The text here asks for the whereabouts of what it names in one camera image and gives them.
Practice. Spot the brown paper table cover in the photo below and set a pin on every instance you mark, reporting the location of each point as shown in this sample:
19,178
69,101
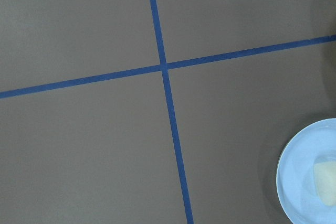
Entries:
157,111

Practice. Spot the light blue plate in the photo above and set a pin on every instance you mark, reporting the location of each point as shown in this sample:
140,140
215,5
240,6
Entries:
295,184

